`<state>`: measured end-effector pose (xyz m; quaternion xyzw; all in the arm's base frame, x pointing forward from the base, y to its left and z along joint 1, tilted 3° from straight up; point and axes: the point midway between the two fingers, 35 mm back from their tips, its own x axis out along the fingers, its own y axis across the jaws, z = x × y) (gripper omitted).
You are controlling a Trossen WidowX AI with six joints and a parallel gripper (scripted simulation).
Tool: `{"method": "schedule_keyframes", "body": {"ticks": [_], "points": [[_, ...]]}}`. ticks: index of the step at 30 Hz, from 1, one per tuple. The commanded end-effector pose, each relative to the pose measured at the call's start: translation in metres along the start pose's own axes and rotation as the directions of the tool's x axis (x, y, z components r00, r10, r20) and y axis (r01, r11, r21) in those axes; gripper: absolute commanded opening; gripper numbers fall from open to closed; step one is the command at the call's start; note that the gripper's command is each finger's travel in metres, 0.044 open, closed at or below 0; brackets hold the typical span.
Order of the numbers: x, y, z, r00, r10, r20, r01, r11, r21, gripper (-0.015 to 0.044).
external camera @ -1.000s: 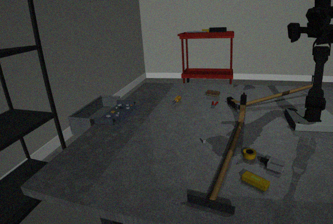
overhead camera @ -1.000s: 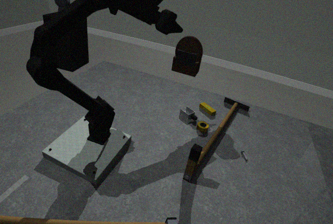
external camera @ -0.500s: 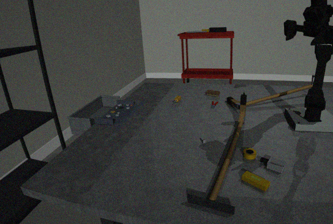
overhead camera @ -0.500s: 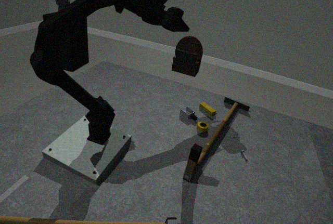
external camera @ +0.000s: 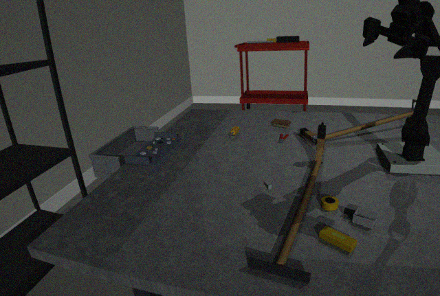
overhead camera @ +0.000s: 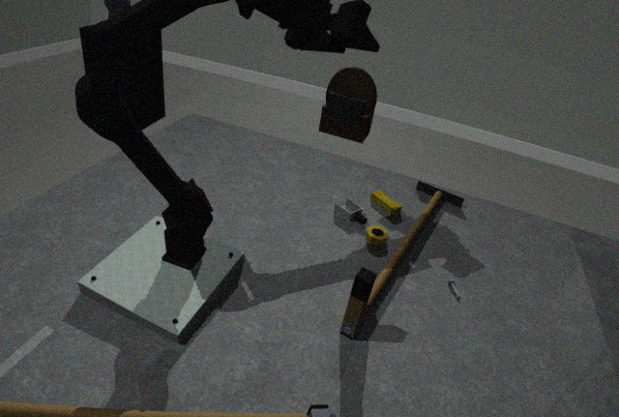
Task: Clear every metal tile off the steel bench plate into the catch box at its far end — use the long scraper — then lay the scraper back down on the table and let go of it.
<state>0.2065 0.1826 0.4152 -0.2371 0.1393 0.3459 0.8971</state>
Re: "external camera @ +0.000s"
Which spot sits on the red-handled pliers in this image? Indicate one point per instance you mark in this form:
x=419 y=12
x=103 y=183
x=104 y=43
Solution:
x=282 y=138

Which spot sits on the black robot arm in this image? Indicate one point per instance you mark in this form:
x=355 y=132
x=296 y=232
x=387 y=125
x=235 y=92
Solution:
x=415 y=131

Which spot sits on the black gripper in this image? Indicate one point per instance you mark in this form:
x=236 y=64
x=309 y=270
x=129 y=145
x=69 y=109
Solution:
x=412 y=47

